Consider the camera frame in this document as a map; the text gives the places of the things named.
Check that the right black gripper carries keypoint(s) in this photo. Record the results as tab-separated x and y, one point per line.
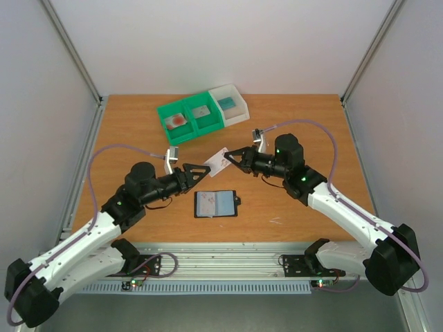
248	160

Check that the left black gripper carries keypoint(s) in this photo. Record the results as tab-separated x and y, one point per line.
185	179

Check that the cherry blossom card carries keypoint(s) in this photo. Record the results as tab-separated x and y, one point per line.
217	162
206	204

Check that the black leather card holder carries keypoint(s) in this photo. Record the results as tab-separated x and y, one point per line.
227	203

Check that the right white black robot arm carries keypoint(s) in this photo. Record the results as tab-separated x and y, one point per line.
387	255

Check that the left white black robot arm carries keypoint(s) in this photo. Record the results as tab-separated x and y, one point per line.
35	289

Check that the teal card in bin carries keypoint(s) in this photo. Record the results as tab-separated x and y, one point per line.
226	103

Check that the grey card in bin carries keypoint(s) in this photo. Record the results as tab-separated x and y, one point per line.
200	111

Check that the green bin left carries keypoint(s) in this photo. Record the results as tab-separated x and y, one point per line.
181	134

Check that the green bin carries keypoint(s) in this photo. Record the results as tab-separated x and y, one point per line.
181	134
206	124

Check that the green bin middle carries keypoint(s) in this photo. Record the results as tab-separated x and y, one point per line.
206	124

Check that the white bin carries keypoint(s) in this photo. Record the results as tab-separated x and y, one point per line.
235	115

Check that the left small circuit board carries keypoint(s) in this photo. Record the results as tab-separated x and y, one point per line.
133	284

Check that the small circuit board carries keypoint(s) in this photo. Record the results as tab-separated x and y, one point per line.
133	284
323	283

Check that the right small circuit board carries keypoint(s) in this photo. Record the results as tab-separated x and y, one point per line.
323	283

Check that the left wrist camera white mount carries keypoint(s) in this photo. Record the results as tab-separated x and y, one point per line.
170	159

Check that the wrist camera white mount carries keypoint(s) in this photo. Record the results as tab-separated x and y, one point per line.
170	159
259	140

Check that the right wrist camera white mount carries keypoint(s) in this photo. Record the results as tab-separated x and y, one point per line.
259	140

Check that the aluminium frame rail front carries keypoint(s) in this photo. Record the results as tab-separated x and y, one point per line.
261	260

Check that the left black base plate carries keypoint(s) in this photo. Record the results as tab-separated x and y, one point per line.
152	264

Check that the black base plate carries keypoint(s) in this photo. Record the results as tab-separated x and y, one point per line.
152	264
303	266

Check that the grey slotted cable duct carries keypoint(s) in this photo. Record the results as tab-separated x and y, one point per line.
163	288

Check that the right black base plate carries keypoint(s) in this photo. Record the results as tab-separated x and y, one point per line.
303	266

